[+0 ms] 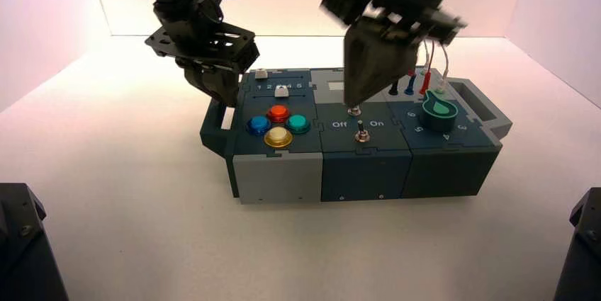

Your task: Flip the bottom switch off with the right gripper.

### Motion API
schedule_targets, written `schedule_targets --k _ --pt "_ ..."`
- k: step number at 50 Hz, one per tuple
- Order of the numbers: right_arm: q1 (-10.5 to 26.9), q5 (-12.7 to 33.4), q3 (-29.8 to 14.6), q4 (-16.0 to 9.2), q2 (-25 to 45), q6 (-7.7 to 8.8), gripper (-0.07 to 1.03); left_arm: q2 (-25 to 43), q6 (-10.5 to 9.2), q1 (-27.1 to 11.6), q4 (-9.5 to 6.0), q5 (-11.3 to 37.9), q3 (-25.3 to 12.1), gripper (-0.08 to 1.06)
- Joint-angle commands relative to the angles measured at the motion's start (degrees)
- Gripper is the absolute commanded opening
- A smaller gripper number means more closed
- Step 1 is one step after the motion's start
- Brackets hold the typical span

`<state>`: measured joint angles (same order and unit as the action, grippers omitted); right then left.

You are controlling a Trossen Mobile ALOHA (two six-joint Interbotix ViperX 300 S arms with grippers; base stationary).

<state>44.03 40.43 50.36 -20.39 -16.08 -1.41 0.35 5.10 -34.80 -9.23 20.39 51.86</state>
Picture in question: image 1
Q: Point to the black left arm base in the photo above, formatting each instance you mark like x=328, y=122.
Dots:
x=23, y=252

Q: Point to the green round push button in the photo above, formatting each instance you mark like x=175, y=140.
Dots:
x=297, y=124

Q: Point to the red round push button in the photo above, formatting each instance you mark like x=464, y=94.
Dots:
x=278, y=113

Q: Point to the dark teal grey control box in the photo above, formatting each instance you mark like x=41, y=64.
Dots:
x=366, y=167

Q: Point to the green rotary dial knob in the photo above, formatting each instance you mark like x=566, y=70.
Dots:
x=439, y=112

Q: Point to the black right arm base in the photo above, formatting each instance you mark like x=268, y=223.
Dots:
x=582, y=252

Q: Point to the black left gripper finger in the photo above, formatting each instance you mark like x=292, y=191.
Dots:
x=230, y=87
x=199, y=80

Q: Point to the small white slider knob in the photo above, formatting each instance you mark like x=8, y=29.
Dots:
x=261, y=74
x=281, y=93

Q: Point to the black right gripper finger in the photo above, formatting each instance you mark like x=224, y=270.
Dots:
x=359, y=64
x=392, y=62

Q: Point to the metal toggle switch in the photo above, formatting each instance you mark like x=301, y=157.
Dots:
x=360, y=133
x=354, y=111

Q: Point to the yellow round push button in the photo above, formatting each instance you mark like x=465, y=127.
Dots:
x=278, y=138

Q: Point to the blue round push button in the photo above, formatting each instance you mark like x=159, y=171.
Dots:
x=258, y=125

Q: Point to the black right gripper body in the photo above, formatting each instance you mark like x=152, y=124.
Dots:
x=404, y=8

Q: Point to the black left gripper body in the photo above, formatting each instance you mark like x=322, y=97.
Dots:
x=211, y=45

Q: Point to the white rectangular display window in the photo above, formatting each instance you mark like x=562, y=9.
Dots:
x=336, y=86

